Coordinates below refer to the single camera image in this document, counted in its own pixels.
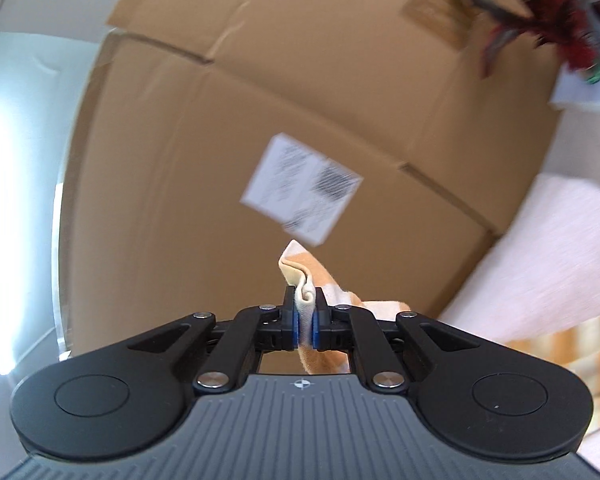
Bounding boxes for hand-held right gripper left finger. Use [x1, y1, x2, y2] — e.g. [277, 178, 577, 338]
[124, 285, 302, 394]

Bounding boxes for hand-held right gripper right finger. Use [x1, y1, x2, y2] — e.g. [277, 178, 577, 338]
[311, 285, 484, 394]

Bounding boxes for orange striped garment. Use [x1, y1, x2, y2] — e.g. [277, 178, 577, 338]
[278, 240, 600, 431]

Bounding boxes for white shipping label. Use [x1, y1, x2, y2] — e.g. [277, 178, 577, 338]
[240, 132, 364, 247]

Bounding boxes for large cardboard box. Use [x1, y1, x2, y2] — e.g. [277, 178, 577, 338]
[59, 30, 501, 361]

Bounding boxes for plain low cardboard box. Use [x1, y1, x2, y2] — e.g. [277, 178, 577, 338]
[400, 75, 567, 235]

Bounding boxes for pink towel blanket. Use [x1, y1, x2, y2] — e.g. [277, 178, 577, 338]
[439, 172, 600, 348]

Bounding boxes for clear packing pouch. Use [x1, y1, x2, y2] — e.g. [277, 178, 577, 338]
[402, 0, 481, 48]

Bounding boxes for white side table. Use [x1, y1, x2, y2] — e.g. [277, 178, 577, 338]
[550, 67, 600, 111]

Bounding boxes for red leafed potted plant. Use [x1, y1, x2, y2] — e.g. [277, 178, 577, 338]
[450, 0, 600, 82]

